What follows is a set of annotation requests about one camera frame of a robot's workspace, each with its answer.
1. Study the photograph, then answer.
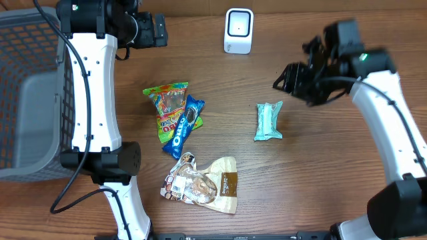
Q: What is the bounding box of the light teal snack packet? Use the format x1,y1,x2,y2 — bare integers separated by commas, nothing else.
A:
254,101,283,141

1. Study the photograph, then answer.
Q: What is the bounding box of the blue Oreo cookie packet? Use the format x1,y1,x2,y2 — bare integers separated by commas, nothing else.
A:
162,95,205,160

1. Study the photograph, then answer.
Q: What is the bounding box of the beige brown cookie bag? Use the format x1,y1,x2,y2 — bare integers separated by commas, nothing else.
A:
160,152,238,214

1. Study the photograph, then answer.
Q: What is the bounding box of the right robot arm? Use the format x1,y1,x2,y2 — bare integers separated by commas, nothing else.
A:
273,19,426,240

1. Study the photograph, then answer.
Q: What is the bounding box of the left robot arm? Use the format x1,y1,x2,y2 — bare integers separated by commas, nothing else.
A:
56,0,168,239

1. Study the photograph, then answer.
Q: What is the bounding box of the white barcode scanner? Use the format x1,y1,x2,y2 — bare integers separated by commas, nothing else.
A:
224,8,254,55

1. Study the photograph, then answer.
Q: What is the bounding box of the grey plastic shopping basket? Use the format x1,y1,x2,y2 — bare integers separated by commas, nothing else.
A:
1,9,75,182

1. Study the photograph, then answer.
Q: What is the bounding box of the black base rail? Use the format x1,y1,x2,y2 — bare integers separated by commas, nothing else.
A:
94,231,393,240

